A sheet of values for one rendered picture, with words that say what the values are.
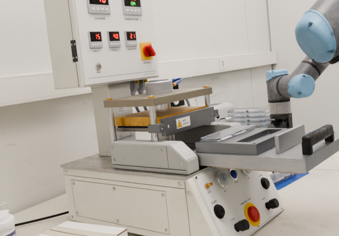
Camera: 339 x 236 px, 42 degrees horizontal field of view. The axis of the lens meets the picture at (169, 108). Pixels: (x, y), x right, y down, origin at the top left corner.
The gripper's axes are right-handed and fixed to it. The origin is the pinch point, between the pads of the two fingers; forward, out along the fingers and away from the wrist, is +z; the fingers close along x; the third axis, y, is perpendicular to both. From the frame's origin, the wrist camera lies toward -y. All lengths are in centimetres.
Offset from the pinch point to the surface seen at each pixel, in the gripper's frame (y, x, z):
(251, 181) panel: -36.6, -12.0, -7.3
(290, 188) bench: -8.5, -7.7, 3.0
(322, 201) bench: -15.9, -21.6, 3.0
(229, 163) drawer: -54, -18, -17
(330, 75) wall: 192, 62, -22
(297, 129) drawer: -39, -28, -22
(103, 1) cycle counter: -53, 22, -60
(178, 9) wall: 50, 84, -71
